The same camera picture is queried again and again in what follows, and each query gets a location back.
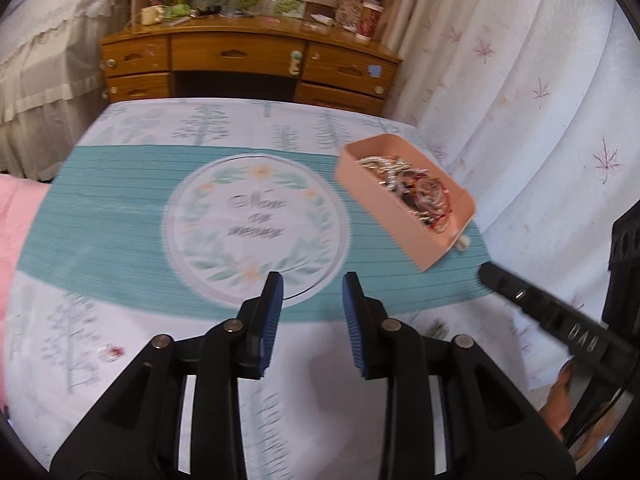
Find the row of green pictures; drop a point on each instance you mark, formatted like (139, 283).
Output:
(250, 5)

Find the white green drawer hanger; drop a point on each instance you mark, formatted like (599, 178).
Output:
(295, 64)

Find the green plush toy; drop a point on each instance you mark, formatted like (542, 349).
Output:
(177, 12)

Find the pink blanket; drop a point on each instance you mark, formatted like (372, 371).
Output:
(12, 220)

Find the red patterned paper cup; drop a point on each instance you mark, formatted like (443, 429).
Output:
(369, 22)

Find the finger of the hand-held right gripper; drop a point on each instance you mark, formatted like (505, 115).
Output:
(540, 307)

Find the white leaf print curtain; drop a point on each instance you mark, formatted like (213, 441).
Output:
(525, 110)

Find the person's right hand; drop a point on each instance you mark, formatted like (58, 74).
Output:
(557, 400)

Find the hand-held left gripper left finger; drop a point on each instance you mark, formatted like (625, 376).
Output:
(270, 320)

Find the blue sticker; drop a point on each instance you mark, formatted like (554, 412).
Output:
(375, 70)

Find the pink cardboard box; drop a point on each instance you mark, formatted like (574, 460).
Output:
(380, 210)

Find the tree print tablecloth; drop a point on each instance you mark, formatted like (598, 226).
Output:
(125, 200)

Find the wooden desk with drawers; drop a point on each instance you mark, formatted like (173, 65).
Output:
(235, 52)

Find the cream lace cover cloth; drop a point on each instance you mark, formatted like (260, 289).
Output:
(50, 60)

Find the floral paper box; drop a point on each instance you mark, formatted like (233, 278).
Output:
(349, 10)

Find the small white tube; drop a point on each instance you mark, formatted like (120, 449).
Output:
(322, 19)

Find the cream mug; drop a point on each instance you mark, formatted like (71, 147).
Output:
(151, 16)

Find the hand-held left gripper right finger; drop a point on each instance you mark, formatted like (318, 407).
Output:
(355, 325)

